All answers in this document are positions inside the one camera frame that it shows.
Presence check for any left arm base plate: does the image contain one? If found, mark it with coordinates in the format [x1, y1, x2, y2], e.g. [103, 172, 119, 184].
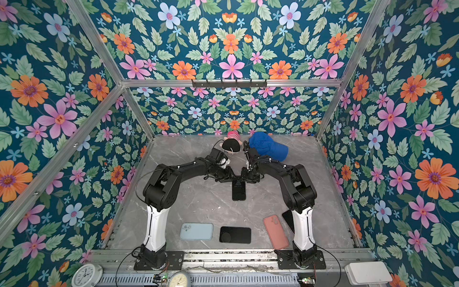
[134, 250, 185, 271]

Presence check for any light blue phone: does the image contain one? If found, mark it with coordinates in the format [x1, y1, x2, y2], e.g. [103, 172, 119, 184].
[179, 222, 213, 241]

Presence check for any round timer gauge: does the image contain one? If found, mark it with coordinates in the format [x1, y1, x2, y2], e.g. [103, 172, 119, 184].
[167, 271, 191, 287]

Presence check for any black hook rail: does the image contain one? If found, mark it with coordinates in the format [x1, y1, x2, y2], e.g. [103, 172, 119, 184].
[191, 80, 268, 88]

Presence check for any black smartphone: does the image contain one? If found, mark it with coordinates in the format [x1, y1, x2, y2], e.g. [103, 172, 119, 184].
[282, 210, 295, 233]
[232, 180, 247, 200]

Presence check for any plush doll pink striped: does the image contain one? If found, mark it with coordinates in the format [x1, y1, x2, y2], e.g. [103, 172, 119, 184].
[220, 130, 242, 154]

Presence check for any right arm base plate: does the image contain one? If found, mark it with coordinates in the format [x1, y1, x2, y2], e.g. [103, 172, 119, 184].
[274, 250, 326, 270]

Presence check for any white round clock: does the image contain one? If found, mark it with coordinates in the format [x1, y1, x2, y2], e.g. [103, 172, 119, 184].
[71, 263, 104, 287]

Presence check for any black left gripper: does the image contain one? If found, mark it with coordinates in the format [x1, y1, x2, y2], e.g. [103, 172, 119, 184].
[212, 165, 239, 183]

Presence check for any blue baseball cap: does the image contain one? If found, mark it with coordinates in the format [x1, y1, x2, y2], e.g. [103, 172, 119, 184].
[249, 132, 289, 161]

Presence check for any pink phone case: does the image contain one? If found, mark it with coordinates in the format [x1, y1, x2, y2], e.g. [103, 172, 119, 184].
[263, 215, 289, 250]

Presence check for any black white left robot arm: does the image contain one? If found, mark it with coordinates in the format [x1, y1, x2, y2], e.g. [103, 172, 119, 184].
[134, 148, 235, 270]

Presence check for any aluminium front rail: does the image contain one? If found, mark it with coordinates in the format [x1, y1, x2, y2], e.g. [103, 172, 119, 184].
[87, 248, 374, 273]

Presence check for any white vented strip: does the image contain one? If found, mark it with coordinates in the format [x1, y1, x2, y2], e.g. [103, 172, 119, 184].
[98, 273, 300, 287]

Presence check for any white rectangular box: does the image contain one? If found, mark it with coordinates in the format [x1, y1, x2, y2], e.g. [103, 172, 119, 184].
[344, 261, 392, 286]

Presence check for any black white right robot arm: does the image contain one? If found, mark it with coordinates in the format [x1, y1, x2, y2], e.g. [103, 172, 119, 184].
[241, 141, 317, 269]

